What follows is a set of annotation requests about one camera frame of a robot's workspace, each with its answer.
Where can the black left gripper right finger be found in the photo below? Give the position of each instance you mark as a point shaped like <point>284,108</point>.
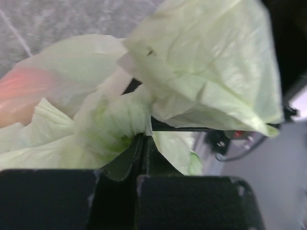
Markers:
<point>167,200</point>

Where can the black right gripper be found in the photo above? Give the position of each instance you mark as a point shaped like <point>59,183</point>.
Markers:
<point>289,26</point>

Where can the light green plastic bag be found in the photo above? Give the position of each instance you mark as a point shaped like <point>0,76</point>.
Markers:
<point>80,102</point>

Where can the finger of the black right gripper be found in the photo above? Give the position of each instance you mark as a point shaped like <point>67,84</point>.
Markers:
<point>158,125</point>

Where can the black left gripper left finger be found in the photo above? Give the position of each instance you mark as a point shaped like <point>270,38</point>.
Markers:
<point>101,199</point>

